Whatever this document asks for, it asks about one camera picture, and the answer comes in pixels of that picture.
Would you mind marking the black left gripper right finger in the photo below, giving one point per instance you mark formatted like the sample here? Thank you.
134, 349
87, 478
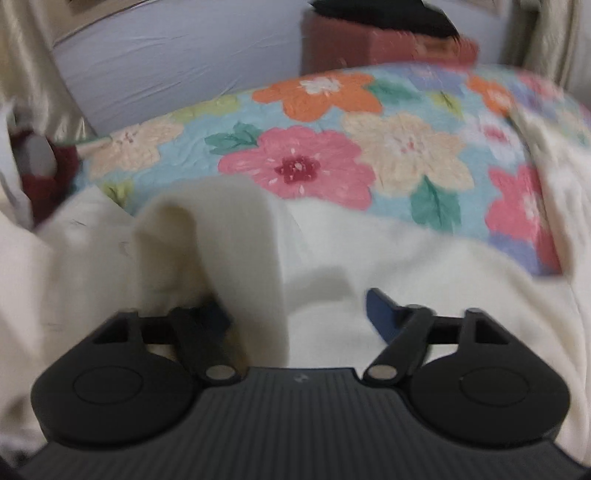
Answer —
467, 378

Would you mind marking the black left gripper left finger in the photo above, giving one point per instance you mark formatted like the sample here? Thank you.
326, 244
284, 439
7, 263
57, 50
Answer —
133, 378

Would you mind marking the cream fleece garment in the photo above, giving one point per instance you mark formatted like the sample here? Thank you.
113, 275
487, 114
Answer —
292, 275

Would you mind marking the black folded clothes on box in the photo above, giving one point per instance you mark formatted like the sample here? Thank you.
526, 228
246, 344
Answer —
414, 16

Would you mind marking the red and white plush toy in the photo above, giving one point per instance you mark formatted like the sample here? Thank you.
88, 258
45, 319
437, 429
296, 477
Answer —
46, 171

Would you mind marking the floral quilted bedspread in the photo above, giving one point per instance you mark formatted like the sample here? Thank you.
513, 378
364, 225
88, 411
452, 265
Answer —
424, 144

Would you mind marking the beige curtain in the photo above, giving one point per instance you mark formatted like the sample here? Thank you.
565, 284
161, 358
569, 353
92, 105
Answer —
32, 88

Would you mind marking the red storage box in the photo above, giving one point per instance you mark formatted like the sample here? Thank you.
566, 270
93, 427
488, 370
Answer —
330, 44

